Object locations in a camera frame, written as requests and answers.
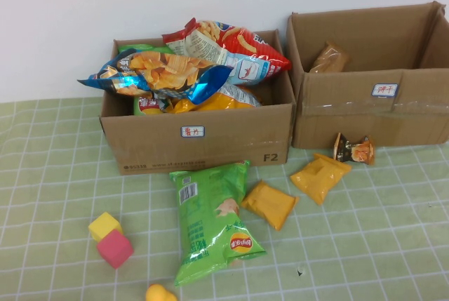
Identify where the long brown snack packet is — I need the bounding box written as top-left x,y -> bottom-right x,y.
309,40 -> 351,74

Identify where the red fries snack bag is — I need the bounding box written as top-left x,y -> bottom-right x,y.
161,17 -> 293,86

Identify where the small black orange snack packet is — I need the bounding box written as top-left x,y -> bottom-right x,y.
333,132 -> 377,166

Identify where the cardboard box marked F2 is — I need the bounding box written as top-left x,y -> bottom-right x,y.
99,29 -> 297,176

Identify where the yellow chip bag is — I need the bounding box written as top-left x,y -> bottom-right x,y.
164,82 -> 264,115

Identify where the green bag with red label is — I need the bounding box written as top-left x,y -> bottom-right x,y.
132,94 -> 166,116

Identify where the blue chip bag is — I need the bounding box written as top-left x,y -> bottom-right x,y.
77,50 -> 235,107

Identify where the large green Lay's chip bag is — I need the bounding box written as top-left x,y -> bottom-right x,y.
169,159 -> 269,288

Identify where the large taped cardboard box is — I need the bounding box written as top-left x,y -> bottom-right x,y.
286,1 -> 449,149

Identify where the plain green chip bag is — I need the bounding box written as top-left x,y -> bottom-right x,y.
117,44 -> 175,55

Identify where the yellow foam cube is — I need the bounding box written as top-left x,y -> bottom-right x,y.
87,211 -> 124,243

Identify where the pink foam cube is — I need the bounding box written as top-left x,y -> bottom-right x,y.
96,229 -> 135,270

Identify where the green checkered tablecloth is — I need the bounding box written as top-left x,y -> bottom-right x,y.
0,97 -> 449,301

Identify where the yellow rubber duck toy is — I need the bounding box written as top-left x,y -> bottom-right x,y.
145,283 -> 179,301

